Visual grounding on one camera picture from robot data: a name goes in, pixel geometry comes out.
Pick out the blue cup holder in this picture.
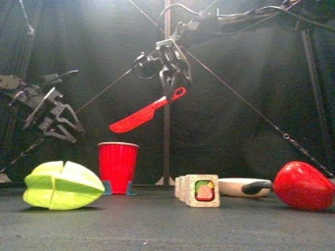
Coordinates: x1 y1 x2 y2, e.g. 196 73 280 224
100 179 137 197

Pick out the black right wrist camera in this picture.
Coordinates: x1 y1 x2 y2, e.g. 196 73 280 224
130 51 164 81

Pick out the yellow object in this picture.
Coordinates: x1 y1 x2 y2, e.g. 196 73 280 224
22 160 105 211

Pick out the red plastic toy knife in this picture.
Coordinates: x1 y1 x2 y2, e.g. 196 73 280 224
108 85 188 134

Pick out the red plastic cup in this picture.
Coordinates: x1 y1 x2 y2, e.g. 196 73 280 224
96 141 140 196

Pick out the black vertical frame post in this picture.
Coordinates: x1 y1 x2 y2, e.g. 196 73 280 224
162 0 172 184

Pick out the red toy pepper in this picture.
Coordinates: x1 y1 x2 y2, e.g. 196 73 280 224
272 160 335 212

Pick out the thin diagonal brace cord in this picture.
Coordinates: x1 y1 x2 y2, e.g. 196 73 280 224
125 0 335 179
0 0 221 174

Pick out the silver frame bracket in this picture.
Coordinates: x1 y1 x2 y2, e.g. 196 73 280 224
156 176 176 187

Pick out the toy sushi roll piece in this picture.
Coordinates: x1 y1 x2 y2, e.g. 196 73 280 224
184 174 221 209
172 176 181 199
177 175 188 204

